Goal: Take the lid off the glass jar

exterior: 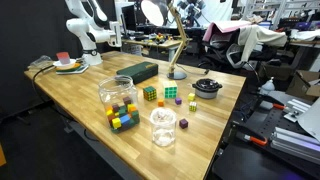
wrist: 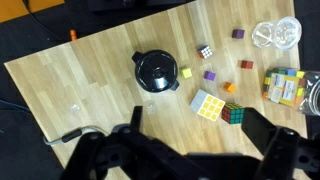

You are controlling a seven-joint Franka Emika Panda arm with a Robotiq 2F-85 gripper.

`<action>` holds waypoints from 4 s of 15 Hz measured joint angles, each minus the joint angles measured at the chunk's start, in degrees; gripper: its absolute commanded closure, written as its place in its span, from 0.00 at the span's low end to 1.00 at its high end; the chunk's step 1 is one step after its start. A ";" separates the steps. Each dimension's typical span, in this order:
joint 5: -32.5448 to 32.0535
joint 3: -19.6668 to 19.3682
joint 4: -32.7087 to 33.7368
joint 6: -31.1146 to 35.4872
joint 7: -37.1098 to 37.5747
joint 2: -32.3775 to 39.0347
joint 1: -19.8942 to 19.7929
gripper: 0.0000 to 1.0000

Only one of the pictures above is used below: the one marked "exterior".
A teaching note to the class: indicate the black round pot with lid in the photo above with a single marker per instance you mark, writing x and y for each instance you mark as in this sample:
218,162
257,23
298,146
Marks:
206,88

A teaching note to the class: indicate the purple small cube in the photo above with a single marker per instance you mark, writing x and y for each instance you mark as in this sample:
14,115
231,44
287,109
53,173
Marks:
178,101

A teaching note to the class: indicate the white rubiks cube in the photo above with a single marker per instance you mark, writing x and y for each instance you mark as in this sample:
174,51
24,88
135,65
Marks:
170,89

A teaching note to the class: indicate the orange small cube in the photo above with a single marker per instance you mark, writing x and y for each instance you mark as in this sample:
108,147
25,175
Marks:
160,102

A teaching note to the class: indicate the dark rubiks cube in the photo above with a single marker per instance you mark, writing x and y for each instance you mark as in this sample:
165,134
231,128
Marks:
150,93

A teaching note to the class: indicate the large jar with coloured blocks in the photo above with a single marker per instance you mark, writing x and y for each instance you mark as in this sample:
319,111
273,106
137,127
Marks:
119,96

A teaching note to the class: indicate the small clear glass jar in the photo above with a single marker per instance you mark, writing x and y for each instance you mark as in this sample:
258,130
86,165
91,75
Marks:
163,135

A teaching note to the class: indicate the small multicolour cube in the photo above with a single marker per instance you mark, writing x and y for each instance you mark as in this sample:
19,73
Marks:
193,106

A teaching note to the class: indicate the cardboard box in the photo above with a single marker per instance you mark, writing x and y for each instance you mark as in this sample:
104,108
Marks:
305,85

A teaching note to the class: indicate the dark green flat case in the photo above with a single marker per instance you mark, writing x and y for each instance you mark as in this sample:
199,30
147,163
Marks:
140,72

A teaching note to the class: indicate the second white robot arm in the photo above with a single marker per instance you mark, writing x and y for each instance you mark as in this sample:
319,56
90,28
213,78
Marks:
92,26

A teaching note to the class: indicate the yellow small cube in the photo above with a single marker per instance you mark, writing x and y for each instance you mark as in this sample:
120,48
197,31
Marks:
191,97

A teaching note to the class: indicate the beige cloth on chair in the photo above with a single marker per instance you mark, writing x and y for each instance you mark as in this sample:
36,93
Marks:
249,36

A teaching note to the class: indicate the dark purple cube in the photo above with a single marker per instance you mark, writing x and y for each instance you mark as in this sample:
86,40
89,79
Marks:
183,123

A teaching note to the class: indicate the clear glass jar lid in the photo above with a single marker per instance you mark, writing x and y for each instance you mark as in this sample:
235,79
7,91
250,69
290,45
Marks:
161,116

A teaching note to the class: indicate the plate with red block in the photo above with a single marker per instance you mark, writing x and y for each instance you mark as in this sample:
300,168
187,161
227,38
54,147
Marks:
66,65

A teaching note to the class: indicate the black office chair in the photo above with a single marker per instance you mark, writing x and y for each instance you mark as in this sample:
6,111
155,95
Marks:
223,51

